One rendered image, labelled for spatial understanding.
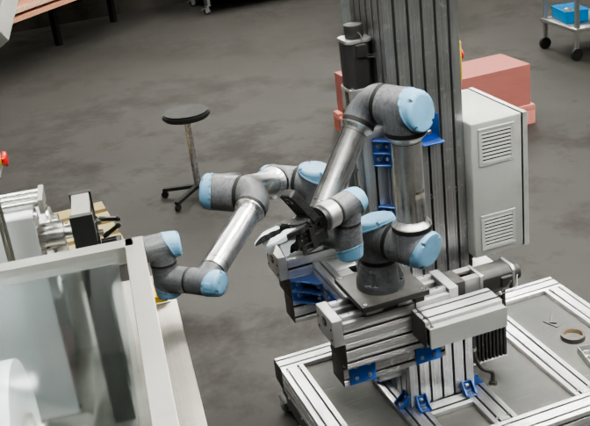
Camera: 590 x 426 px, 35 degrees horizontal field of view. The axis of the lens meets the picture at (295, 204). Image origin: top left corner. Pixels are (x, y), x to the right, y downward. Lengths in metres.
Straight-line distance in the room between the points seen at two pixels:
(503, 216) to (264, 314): 1.67
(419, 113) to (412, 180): 0.20
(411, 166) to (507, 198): 0.60
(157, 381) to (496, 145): 2.05
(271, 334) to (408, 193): 1.81
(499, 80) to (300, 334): 2.78
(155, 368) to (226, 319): 3.33
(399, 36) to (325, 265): 0.88
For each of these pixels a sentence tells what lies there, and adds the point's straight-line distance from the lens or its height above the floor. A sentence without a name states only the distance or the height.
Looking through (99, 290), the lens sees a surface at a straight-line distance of 1.41.
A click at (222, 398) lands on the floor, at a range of 3.94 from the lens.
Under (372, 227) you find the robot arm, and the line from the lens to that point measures 2.77.
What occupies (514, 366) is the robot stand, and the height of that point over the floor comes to 0.21.
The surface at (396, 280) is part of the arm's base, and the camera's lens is 2.85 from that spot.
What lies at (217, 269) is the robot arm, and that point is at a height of 1.04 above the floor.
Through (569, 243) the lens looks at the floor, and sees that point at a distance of 4.96.
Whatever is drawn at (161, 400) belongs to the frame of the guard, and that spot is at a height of 1.60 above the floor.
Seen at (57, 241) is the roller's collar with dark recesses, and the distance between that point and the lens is 2.26.
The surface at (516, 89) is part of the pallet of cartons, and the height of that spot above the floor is 0.27.
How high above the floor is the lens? 2.21
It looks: 23 degrees down
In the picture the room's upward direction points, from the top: 7 degrees counter-clockwise
